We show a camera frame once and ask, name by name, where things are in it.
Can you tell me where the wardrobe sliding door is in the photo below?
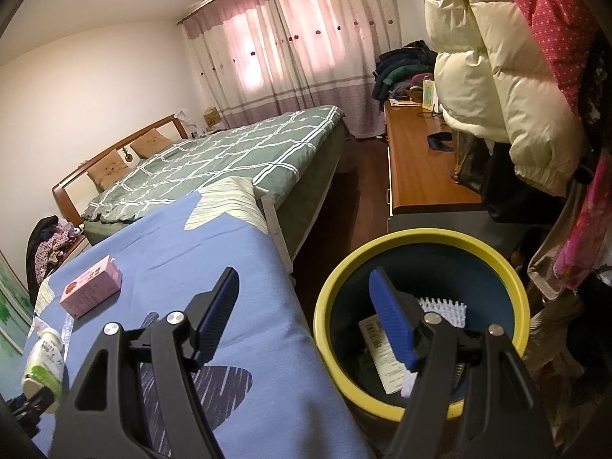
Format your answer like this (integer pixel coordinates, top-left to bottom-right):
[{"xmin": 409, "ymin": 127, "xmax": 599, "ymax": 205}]
[{"xmin": 0, "ymin": 249, "xmax": 36, "ymax": 359}]

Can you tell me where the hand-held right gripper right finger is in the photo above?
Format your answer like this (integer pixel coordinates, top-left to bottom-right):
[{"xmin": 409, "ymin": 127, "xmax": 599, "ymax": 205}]
[{"xmin": 369, "ymin": 268, "xmax": 558, "ymax": 459}]

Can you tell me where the brown pillow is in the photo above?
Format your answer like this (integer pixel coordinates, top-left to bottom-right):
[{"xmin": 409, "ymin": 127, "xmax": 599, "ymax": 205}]
[
  {"xmin": 130, "ymin": 129, "xmax": 174, "ymax": 158},
  {"xmin": 87, "ymin": 149, "xmax": 131, "ymax": 188}
]

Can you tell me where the white barcode packet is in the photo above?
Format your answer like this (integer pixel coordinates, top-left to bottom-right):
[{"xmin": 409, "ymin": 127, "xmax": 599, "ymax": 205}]
[{"xmin": 358, "ymin": 314, "xmax": 422, "ymax": 395}]

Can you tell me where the pink carton box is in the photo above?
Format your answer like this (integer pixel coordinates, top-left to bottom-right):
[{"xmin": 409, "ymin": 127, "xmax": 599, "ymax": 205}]
[{"xmin": 59, "ymin": 255, "xmax": 122, "ymax": 319}]

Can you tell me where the clear plastic wrapper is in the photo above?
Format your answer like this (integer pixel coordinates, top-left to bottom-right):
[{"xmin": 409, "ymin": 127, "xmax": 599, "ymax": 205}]
[{"xmin": 29, "ymin": 313, "xmax": 75, "ymax": 359}]

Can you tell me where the black bag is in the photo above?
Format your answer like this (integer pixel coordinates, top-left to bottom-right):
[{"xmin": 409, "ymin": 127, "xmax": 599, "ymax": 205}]
[{"xmin": 452, "ymin": 131, "xmax": 570, "ymax": 223}]

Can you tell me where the white nightstand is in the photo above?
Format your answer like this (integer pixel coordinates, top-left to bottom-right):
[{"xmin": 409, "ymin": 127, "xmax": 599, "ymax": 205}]
[{"xmin": 62, "ymin": 236, "xmax": 91, "ymax": 264}]

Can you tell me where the green white plastic bottle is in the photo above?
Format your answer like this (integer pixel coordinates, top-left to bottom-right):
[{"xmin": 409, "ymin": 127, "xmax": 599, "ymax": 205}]
[{"xmin": 21, "ymin": 327, "xmax": 65, "ymax": 412}]

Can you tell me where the pink floral garment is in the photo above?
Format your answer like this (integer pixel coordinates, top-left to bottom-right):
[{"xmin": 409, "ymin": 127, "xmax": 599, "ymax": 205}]
[{"xmin": 555, "ymin": 163, "xmax": 612, "ymax": 292}]

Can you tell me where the green checked bed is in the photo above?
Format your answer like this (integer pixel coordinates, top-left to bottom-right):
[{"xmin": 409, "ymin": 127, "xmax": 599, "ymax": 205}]
[{"xmin": 81, "ymin": 105, "xmax": 345, "ymax": 225}]

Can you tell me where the blue strap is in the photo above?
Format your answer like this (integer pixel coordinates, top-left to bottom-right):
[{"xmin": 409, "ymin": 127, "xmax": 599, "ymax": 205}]
[{"xmin": 427, "ymin": 131, "xmax": 455, "ymax": 153}]

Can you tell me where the pile of clothes on nightstand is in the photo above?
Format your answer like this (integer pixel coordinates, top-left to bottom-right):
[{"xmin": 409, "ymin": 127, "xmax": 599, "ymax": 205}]
[{"xmin": 26, "ymin": 216, "xmax": 87, "ymax": 297}]

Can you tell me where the cream puffer jacket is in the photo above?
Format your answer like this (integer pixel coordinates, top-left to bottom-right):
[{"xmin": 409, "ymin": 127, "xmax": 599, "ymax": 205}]
[{"xmin": 413, "ymin": 0, "xmax": 589, "ymax": 197}]

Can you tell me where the wooden bed headboard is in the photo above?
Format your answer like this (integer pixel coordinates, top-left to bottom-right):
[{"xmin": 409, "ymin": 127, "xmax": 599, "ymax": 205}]
[{"xmin": 52, "ymin": 115, "xmax": 192, "ymax": 216}]

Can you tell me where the wooden desk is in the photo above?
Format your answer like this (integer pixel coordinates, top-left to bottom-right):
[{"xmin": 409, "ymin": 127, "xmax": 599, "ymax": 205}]
[{"xmin": 384, "ymin": 100, "xmax": 483, "ymax": 216}]

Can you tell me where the beige bag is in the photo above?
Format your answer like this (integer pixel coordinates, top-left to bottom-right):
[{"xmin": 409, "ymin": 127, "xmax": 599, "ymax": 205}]
[{"xmin": 526, "ymin": 191, "xmax": 594, "ymax": 383}]

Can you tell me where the pink window curtain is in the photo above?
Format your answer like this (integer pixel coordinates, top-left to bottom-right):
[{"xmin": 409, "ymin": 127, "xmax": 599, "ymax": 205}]
[{"xmin": 179, "ymin": 0, "xmax": 417, "ymax": 137}]

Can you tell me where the pink dotted garment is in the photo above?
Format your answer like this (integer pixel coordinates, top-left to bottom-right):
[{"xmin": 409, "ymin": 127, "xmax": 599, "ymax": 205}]
[{"xmin": 488, "ymin": 0, "xmax": 603, "ymax": 120}]

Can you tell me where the yellow rimmed trash bin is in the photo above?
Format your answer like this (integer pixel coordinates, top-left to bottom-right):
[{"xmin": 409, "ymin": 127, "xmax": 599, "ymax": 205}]
[{"xmin": 313, "ymin": 229, "xmax": 531, "ymax": 424}]

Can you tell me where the white bed frame board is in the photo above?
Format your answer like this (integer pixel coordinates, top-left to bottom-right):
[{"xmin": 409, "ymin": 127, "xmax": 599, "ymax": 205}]
[{"xmin": 260, "ymin": 194, "xmax": 292, "ymax": 273}]

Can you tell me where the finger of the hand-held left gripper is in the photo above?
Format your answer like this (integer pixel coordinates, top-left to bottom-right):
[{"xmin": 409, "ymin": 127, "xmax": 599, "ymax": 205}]
[{"xmin": 7, "ymin": 385, "xmax": 57, "ymax": 438}]

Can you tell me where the pile of dark clothes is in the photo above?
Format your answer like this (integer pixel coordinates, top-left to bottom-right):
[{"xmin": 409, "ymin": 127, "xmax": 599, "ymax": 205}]
[{"xmin": 372, "ymin": 41, "xmax": 438, "ymax": 103}]

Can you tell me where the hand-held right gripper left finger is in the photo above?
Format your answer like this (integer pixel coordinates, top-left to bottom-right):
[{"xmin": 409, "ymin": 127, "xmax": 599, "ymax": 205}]
[{"xmin": 50, "ymin": 267, "xmax": 240, "ymax": 459}]

